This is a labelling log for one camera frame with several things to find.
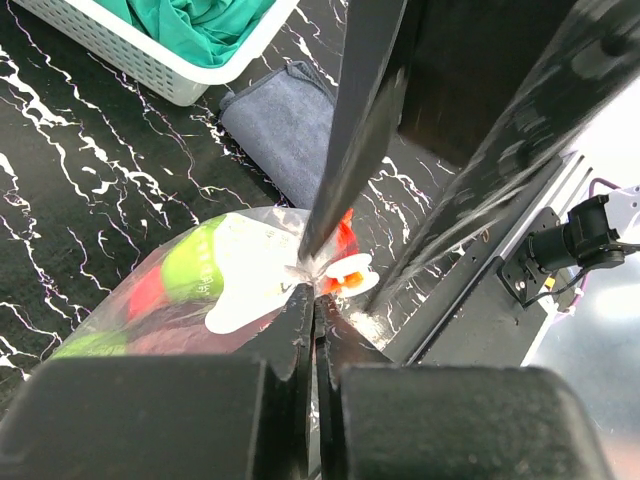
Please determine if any black marble pattern mat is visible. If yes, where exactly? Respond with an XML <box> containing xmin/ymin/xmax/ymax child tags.
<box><xmin>1</xmin><ymin>1</ymin><xmax>457</xmax><ymax>417</ymax></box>

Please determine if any clear zip top bag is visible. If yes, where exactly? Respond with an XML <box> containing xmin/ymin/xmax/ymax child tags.
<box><xmin>53</xmin><ymin>207</ymin><xmax>380</xmax><ymax>359</ymax></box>

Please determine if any white rectangular plastic basket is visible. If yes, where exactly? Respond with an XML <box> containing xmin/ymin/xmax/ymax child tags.
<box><xmin>17</xmin><ymin>1</ymin><xmax>298</xmax><ymax>107</ymax></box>

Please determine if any dark red fake apple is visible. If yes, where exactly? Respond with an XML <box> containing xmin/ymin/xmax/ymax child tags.
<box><xmin>126</xmin><ymin>267</ymin><xmax>169</xmax><ymax>322</ymax></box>

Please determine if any green fake apple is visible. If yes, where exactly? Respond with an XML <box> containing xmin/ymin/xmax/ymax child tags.
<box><xmin>161</xmin><ymin>215</ymin><xmax>225</xmax><ymax>302</ymax></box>

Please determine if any green cloth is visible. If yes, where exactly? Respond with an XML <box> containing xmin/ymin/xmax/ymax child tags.
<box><xmin>97</xmin><ymin>0</ymin><xmax>273</xmax><ymax>68</ymax></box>

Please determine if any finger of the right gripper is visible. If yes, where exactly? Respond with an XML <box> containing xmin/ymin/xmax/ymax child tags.
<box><xmin>298</xmin><ymin>1</ymin><xmax>408</xmax><ymax>260</ymax></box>
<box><xmin>367</xmin><ymin>1</ymin><xmax>639</xmax><ymax>312</ymax></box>

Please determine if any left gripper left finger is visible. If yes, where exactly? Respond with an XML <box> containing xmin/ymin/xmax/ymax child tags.
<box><xmin>219</xmin><ymin>284</ymin><xmax>314</xmax><ymax>479</ymax></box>

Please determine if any grey folded towel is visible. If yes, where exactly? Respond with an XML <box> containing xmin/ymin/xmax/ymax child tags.
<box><xmin>220</xmin><ymin>61</ymin><xmax>335</xmax><ymax>209</ymax></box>

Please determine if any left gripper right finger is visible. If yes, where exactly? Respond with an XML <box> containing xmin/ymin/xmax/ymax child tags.
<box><xmin>314</xmin><ymin>296</ymin><xmax>390</xmax><ymax>479</ymax></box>

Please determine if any pale green fake cabbage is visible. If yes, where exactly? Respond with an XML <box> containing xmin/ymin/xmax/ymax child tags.
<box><xmin>52</xmin><ymin>332</ymin><xmax>127</xmax><ymax>359</ymax></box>

